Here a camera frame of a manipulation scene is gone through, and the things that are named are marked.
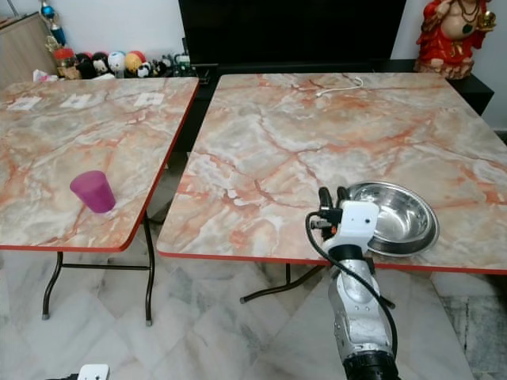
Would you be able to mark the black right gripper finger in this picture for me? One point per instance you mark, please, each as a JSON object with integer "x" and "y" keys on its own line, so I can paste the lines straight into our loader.
{"x": 341, "y": 195}
{"x": 324, "y": 200}

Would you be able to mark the light wooden cabinet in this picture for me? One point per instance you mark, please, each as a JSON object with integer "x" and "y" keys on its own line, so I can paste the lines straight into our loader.
{"x": 25, "y": 51}

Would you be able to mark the orange round toy figure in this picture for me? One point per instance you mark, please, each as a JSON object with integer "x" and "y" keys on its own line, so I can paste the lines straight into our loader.
{"x": 135, "y": 61}

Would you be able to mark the stainless steel bowl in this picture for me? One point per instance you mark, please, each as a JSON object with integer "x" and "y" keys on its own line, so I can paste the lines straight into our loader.
{"x": 404, "y": 218}

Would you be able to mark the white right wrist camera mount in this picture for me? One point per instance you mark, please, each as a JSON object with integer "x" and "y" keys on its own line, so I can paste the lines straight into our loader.
{"x": 356, "y": 223}

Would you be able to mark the black metal table leg frame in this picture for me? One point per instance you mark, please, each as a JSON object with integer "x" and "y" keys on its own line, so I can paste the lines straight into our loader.
{"x": 149, "y": 277}
{"x": 287, "y": 285}

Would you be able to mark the black television screen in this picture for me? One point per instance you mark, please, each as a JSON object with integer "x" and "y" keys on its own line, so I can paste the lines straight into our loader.
{"x": 293, "y": 32}

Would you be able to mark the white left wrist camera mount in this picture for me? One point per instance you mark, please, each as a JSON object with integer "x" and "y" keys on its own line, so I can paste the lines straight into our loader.
{"x": 93, "y": 372}

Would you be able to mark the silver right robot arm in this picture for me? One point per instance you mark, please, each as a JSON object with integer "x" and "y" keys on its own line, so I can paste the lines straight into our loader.
{"x": 358, "y": 313}

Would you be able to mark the black round toy figure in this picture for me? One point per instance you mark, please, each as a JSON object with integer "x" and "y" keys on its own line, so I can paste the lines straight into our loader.
{"x": 83, "y": 66}

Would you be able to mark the white round toy figure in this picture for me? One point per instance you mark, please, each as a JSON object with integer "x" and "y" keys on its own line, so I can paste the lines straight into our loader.
{"x": 117, "y": 62}

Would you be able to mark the white paper label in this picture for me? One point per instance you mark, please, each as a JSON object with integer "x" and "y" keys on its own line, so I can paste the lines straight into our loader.
{"x": 149, "y": 100}

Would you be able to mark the pink white tissue pack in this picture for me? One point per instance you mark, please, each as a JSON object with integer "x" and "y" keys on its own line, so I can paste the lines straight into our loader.
{"x": 44, "y": 76}

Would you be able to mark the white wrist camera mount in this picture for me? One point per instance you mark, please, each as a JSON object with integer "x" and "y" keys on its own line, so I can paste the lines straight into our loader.
{"x": 93, "y": 372}
{"x": 356, "y": 223}

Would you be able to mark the blue hanging ornament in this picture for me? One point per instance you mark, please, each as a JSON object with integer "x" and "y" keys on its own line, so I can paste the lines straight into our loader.
{"x": 52, "y": 25}

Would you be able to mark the purple plastic cup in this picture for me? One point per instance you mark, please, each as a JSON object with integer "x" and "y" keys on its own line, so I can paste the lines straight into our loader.
{"x": 93, "y": 192}

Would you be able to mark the red capped jar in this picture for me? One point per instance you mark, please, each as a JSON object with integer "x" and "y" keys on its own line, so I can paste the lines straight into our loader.
{"x": 64, "y": 63}

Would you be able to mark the red laughing buddha statue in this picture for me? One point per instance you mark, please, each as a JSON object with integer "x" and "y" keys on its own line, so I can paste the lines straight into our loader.
{"x": 453, "y": 39}

